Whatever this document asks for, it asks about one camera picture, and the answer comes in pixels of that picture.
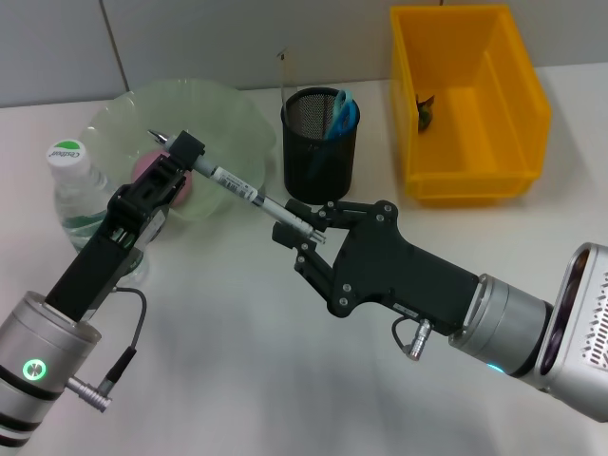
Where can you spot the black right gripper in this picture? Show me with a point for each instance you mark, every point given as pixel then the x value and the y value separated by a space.
pixel 404 275

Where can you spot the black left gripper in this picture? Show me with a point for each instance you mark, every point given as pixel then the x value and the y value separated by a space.
pixel 100 256

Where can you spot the pink peach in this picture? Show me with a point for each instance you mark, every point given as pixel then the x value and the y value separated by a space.
pixel 142 164

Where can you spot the silver ballpoint pen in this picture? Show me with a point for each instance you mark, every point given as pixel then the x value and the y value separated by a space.
pixel 237 186

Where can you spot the clear green-label water bottle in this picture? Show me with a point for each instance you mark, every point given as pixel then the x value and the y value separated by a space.
pixel 66 157

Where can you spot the blue scissors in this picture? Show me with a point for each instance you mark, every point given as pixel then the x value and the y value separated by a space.
pixel 342 114

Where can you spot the clear plastic ruler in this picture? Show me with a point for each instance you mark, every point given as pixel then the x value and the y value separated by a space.
pixel 283 57

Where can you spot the green plastic wrapper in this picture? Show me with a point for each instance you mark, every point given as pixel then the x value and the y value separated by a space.
pixel 425 111

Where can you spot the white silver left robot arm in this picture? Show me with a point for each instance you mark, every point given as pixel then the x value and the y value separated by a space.
pixel 43 361

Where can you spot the black mesh pen cup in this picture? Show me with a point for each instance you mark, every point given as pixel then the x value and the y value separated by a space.
pixel 320 180

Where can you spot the pale green glass fruit plate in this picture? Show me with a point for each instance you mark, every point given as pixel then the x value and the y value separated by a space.
pixel 228 123

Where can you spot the silver right wrist connector plug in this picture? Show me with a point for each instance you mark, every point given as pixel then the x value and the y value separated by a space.
pixel 418 339

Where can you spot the yellow plastic bin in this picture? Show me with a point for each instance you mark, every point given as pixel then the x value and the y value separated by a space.
pixel 475 142

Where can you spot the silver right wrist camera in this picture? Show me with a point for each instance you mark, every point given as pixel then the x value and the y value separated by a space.
pixel 584 332

